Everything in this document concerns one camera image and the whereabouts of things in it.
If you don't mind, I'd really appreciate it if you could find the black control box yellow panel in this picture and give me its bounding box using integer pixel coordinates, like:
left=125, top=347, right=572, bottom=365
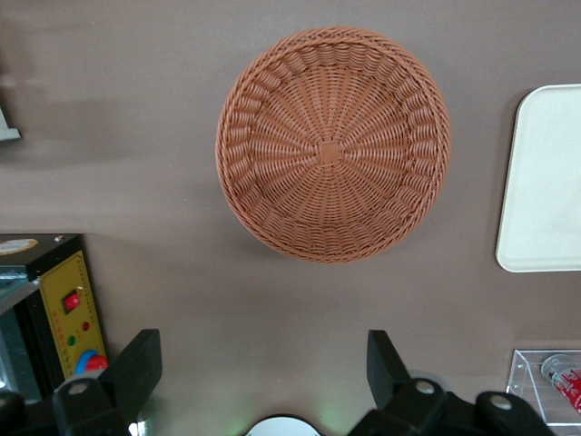
left=0, top=233, right=110, bottom=405

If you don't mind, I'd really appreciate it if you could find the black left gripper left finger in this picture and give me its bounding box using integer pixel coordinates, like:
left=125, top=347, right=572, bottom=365
left=52, top=329, right=163, bottom=436

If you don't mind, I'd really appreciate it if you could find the white round disc black rim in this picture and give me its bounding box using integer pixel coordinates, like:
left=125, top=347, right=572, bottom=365
left=244, top=412, right=320, bottom=436

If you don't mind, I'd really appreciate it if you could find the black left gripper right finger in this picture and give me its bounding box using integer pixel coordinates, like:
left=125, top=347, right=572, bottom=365
left=351, top=329, right=449, bottom=436

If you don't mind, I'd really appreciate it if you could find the red-labelled plastic bottle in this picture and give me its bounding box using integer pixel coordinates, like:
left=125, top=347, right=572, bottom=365
left=539, top=354, right=581, bottom=413

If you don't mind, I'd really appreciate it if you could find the round brown wicker basket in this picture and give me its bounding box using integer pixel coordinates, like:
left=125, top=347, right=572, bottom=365
left=214, top=25, right=453, bottom=264

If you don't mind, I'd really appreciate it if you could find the grey flat object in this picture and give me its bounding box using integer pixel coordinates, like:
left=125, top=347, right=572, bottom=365
left=0, top=104, right=22, bottom=143

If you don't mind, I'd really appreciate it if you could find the cream rectangular plastic tray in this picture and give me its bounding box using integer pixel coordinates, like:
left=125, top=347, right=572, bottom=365
left=495, top=84, right=581, bottom=273

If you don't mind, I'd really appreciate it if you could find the clear acrylic box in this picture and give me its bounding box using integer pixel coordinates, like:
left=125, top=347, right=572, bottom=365
left=506, top=348, right=581, bottom=428

